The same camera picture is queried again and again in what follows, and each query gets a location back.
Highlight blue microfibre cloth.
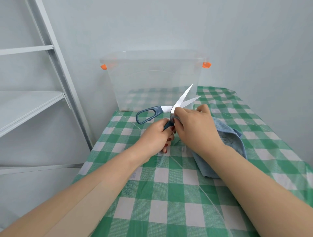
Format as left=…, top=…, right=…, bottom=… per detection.
left=170, top=115, right=248, bottom=179

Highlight person's right forearm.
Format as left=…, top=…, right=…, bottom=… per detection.
left=208, top=144, right=313, bottom=237

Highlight blue handled steel scissors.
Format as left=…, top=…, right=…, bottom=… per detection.
left=136, top=83, right=201, bottom=131

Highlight person's left hand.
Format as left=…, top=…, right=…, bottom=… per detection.
left=131, top=118, right=176, bottom=163

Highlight person's left forearm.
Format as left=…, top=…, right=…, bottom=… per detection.
left=0, top=146, right=147, bottom=237

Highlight green white checkered tablecloth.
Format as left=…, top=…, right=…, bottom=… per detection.
left=71, top=86, right=313, bottom=237

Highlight white metal shelf rack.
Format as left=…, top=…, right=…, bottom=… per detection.
left=0, top=0, right=93, bottom=176

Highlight clear plastic storage box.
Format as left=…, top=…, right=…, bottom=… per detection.
left=99, top=50, right=212, bottom=112

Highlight person's right hand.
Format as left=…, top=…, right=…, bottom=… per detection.
left=174, top=104, right=225, bottom=159

